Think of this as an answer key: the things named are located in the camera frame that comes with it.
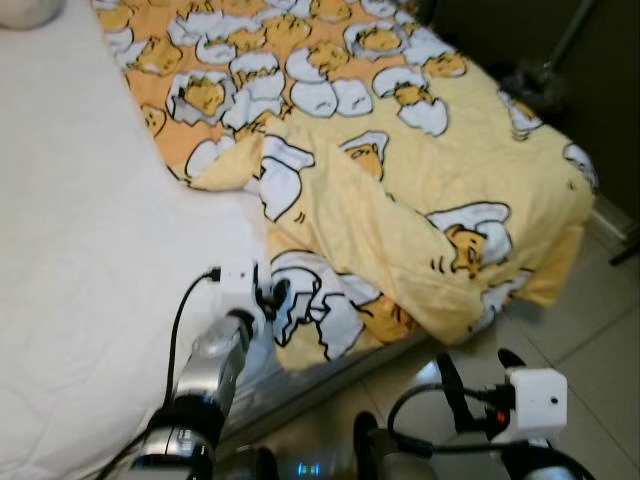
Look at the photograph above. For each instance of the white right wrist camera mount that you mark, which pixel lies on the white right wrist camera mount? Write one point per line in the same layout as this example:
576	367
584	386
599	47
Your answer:
540	400

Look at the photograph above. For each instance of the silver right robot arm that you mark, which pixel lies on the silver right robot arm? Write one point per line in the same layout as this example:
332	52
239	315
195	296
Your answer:
530	462

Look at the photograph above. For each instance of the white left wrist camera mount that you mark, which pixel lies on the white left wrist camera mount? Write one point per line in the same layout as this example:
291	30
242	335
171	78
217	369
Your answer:
238	280

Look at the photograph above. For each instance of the black robot leg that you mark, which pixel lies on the black robot leg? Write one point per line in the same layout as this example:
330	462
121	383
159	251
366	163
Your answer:
250	465
368	450

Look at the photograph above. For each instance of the yellow cartoon egg print blanket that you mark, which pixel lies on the yellow cartoon egg print blanket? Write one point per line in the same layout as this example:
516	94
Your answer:
450	180

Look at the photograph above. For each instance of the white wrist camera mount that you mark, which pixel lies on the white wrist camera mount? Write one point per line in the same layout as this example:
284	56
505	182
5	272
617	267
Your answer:
540	400
238	280

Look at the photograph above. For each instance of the black trash bin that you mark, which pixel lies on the black trash bin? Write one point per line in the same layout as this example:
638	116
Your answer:
535	88

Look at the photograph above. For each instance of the white quilted mattress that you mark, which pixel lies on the white quilted mattress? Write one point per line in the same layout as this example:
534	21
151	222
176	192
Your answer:
80	250

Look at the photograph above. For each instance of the black right robot leg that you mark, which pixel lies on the black right robot leg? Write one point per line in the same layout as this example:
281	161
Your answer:
368	450

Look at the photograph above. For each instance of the black left robot leg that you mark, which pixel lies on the black left robot leg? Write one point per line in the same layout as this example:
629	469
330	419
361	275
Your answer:
250	465

